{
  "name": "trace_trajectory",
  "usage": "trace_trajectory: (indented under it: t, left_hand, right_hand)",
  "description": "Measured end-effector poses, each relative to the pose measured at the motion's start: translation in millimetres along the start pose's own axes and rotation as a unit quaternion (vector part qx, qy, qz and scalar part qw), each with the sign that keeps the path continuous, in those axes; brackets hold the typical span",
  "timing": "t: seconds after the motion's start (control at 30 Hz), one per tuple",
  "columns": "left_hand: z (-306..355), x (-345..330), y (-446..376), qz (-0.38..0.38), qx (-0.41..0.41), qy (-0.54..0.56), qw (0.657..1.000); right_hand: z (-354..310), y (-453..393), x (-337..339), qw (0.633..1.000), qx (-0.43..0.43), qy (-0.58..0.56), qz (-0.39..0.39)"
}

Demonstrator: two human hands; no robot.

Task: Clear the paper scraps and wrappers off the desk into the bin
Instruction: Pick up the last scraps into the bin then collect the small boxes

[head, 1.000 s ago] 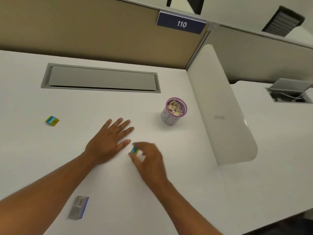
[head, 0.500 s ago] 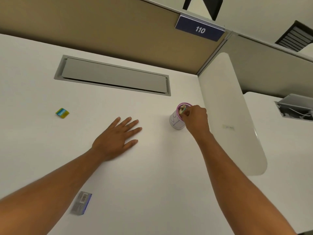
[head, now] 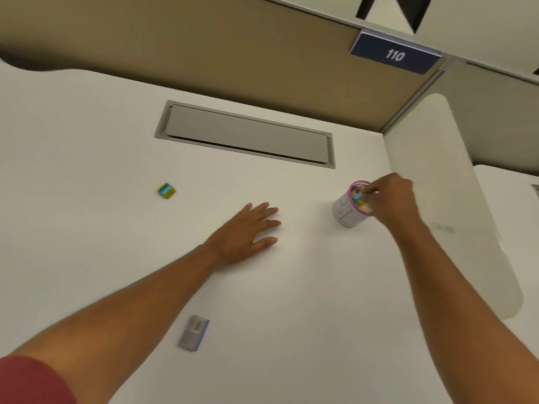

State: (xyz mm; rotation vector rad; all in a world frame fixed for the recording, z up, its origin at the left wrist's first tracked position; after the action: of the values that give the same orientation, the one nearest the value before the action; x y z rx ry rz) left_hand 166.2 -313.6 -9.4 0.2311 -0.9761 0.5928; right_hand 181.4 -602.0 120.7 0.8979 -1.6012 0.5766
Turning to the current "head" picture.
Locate person's left hand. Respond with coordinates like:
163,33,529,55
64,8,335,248
204,202,282,268

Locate person's right hand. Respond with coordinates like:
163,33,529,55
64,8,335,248
364,172,418,229

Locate person's right forearm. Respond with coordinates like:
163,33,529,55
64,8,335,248
389,214,539,404

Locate person's left forearm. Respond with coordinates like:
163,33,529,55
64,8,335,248
8,243,224,404

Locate white packets in cup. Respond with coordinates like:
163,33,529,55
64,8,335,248
352,185,374,215

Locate white cup with pink rim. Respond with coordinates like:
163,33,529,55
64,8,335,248
333,179,376,229

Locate white desk divider panel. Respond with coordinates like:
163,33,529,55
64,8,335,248
382,93,524,320

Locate grey and blue packet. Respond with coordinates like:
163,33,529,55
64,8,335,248
177,315,210,353

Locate blue number sign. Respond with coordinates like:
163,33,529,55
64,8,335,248
349,30,442,75

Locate tan partition panel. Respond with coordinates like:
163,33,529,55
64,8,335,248
0,0,447,133

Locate black and white marker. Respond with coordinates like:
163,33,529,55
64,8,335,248
356,0,433,34

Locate red sleeve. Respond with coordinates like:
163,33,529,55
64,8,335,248
0,355,77,404

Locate grey desk cable flap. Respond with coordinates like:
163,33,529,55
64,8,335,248
154,100,337,169

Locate grey metal partition frame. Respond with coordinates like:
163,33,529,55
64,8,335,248
248,0,539,135

